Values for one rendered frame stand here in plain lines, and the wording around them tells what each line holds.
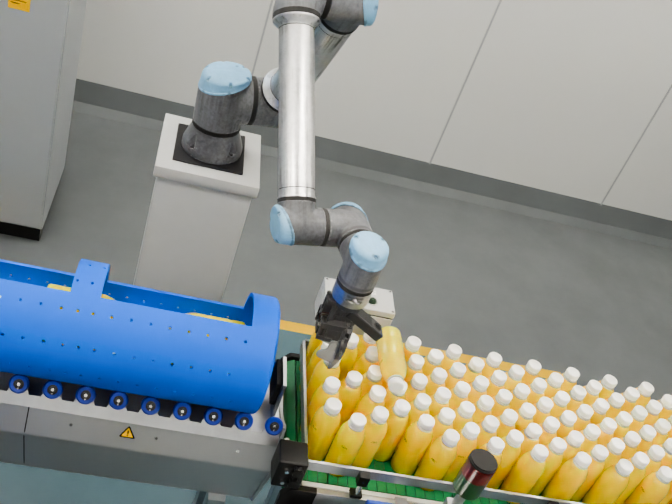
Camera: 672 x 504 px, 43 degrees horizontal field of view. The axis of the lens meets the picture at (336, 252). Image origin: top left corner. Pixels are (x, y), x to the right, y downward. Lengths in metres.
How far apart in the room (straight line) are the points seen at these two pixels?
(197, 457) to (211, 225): 0.85
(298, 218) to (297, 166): 0.12
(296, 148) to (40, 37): 1.65
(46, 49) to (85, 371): 1.74
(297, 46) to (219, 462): 1.02
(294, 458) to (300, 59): 0.92
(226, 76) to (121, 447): 1.11
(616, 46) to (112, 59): 2.73
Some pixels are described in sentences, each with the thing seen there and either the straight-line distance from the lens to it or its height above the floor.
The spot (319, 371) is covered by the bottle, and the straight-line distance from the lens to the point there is 2.16.
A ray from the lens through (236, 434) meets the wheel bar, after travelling 2.14.
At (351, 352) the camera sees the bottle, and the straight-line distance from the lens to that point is 2.26.
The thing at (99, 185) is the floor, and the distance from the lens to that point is 4.39.
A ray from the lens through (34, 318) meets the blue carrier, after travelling 1.95.
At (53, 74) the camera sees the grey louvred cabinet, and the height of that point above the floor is 0.85.
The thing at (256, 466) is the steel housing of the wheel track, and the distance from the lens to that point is 2.20.
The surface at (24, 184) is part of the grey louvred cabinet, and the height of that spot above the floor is 0.31.
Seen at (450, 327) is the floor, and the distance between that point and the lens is 4.24.
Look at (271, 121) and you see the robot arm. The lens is 2.65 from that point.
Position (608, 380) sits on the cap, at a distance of 2.57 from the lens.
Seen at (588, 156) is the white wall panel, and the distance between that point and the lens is 5.38.
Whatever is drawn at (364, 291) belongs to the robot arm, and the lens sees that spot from 1.96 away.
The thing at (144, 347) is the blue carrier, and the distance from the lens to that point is 1.94.
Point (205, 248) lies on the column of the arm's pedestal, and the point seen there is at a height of 0.82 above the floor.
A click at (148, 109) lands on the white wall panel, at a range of 4.94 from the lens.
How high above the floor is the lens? 2.54
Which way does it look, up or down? 35 degrees down
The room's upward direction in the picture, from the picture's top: 21 degrees clockwise
